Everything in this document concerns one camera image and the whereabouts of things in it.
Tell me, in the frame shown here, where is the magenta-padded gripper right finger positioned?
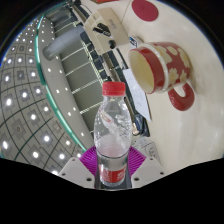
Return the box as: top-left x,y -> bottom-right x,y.
126,146 -> 167,189

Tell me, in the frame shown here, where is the flat round red coaster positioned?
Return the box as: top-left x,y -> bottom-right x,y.
131,0 -> 159,23

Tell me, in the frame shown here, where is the small black clip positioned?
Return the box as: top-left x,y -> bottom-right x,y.
92,22 -> 112,38

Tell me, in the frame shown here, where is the white remote control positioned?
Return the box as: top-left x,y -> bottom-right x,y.
128,35 -> 139,49

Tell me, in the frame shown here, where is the clear red-capped water bottle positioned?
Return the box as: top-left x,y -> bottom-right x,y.
93,81 -> 133,188

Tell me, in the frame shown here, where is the group of ceiling lights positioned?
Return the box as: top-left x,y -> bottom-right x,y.
0,19 -> 88,175

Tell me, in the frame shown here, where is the red mug with cream flowers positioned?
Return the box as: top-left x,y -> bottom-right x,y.
127,41 -> 196,112

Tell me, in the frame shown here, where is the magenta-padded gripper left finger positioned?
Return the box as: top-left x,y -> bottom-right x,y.
58,148 -> 99,189

